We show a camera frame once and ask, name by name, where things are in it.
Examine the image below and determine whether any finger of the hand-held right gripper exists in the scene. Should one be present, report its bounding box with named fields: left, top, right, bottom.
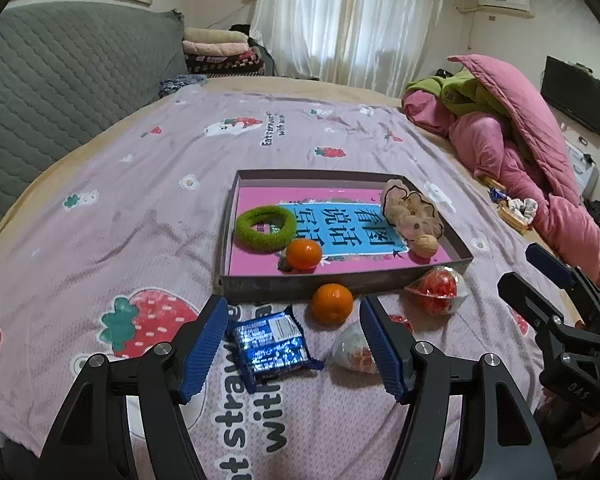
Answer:
left=497, top=272, right=600, bottom=361
left=526, top=243, right=600, bottom=331

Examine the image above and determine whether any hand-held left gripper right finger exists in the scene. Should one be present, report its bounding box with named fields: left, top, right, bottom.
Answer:
left=358, top=295, right=561, bottom=480

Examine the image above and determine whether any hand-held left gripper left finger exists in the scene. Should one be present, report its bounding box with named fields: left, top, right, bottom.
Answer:
left=35, top=294, right=231, bottom=480

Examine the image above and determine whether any white toy egg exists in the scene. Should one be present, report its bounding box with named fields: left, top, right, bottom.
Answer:
left=330, top=321, right=381, bottom=373

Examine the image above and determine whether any blue snack packet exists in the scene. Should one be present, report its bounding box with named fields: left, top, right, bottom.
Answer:
left=225, top=310, right=326, bottom=393

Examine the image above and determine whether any orange tangerine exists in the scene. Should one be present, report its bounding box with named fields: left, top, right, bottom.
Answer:
left=285, top=239, right=327, bottom=275
left=310, top=283, right=355, bottom=324

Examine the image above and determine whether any red toy egg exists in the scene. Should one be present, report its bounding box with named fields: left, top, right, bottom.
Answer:
left=404, top=266, right=468, bottom=317

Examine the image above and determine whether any grey cardboard box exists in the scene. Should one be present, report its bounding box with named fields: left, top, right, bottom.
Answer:
left=215, top=169, right=475, bottom=306

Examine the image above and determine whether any brown walnut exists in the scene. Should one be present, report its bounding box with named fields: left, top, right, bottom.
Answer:
left=412, top=234, right=440, bottom=260

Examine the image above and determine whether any green fluffy scrunchie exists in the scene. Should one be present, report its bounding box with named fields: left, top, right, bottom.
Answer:
left=235, top=206, right=297, bottom=253

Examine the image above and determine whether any beige sheer scrunchie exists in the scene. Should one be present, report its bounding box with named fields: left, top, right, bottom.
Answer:
left=382, top=178, right=443, bottom=241

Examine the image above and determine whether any white patterned scrunchie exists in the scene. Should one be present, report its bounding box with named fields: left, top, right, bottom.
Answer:
left=510, top=197, right=538, bottom=221

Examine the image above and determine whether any pink quilt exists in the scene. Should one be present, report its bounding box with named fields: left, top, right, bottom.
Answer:
left=400, top=54, right=600, bottom=291

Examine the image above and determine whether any pink and blue book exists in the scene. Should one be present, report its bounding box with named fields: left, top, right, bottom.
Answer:
left=227, top=187, right=453, bottom=278

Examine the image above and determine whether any purple strawberry printed blanket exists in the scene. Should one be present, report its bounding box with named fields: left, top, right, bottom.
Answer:
left=0, top=85, right=581, bottom=480

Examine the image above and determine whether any black television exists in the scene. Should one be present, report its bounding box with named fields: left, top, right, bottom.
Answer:
left=540, top=55, right=600, bottom=136

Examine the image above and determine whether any green cloth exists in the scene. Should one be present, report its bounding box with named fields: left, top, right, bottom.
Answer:
left=405, top=67, right=511, bottom=116

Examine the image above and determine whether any white air conditioner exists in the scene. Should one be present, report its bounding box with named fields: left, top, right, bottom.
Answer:
left=476, top=0, right=533, bottom=16

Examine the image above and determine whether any blue patterned cloth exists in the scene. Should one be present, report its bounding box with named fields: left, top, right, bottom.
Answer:
left=159, top=74, right=208, bottom=98

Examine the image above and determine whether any dark patterned folded blanket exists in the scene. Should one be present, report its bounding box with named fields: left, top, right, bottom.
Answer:
left=185, top=52, right=266, bottom=77

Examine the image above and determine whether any grey quilted headboard cover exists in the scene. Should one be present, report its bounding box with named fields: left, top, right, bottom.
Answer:
left=0, top=4, right=188, bottom=261

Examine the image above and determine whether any pink folded blanket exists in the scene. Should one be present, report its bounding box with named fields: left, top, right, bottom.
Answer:
left=181, top=41, right=251, bottom=58

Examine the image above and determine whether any beige folded blanket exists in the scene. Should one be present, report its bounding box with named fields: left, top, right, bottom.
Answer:
left=182, top=27, right=248, bottom=45

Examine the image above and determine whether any white sheer curtain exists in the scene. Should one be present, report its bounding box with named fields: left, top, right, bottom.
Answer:
left=250, top=0, right=448, bottom=98

